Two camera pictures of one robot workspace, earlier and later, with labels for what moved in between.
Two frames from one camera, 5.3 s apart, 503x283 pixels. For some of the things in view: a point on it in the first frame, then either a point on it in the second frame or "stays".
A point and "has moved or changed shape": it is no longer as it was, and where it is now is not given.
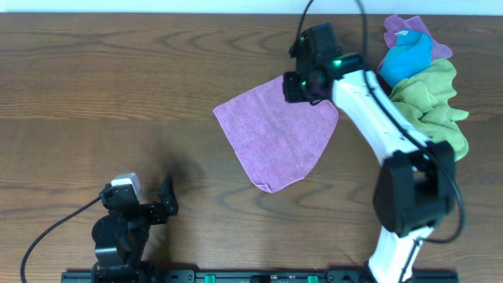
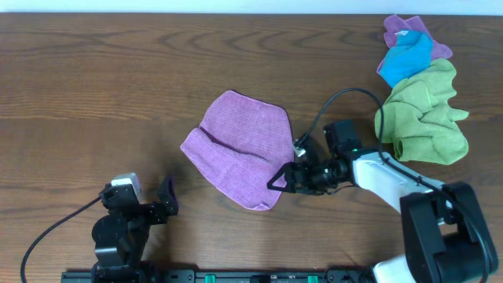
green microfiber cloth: x=424 y=98 stays
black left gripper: x=156 y=212 stays
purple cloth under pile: x=395 y=25 stays
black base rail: x=253 y=277 stays
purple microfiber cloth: x=276 y=141 has moved or changed shape
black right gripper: x=293 y=88 -> x=296 y=176
